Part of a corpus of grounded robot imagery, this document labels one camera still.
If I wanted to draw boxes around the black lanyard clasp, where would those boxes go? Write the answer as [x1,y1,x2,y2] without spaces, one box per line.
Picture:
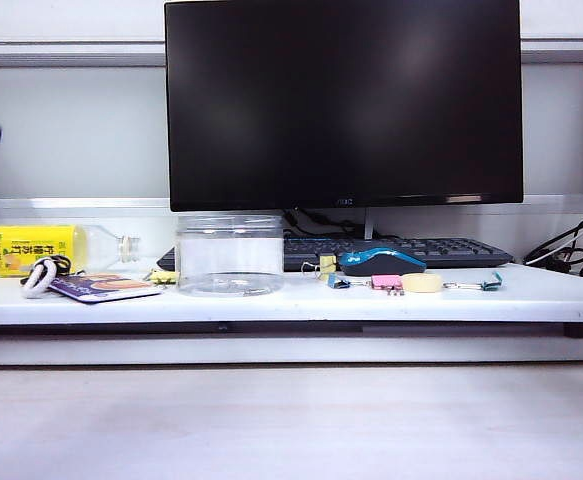
[45,253,75,275]

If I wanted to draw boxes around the black and blue mouse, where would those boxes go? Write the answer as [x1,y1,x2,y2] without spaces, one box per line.
[339,247,428,277]

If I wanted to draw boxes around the teal binder clip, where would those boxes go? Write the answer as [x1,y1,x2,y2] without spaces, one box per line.
[443,269,507,292]

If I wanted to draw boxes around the round transparent plastic jar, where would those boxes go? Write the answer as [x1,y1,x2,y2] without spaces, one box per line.
[175,213,286,297]

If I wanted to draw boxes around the black monitor cable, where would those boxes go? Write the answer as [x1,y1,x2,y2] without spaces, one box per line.
[283,208,367,239]

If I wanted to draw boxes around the pink binder clip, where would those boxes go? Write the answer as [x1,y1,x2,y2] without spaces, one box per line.
[370,273,406,297]

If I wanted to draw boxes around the blue binder clip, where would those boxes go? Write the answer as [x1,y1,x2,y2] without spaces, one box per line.
[327,272,372,290]

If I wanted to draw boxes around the black computer keyboard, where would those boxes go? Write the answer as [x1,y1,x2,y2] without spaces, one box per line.
[156,235,516,274]

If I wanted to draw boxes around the white lanyard rope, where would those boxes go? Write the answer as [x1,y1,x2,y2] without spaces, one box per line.
[20,257,60,300]

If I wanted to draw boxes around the white cable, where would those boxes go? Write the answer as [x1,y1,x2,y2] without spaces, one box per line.
[525,219,583,265]

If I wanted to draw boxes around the white desk riser shelf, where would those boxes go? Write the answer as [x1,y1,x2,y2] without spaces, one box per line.
[0,214,583,326]

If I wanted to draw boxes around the aluminium partition frame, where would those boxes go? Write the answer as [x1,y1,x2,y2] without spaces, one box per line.
[0,32,583,204]

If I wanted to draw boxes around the black computer monitor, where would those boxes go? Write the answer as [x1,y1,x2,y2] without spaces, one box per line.
[164,0,526,213]

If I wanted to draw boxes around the black power cable loop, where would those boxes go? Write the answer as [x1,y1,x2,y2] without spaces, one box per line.
[523,210,583,274]

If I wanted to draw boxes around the plastic bottle yellow label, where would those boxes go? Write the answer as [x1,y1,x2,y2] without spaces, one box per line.
[0,223,143,278]

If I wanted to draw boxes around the blue and orange card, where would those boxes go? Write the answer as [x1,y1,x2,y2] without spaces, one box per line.
[48,271,164,305]

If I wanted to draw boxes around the beige tape roll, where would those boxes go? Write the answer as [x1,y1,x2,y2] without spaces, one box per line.
[402,272,444,295]

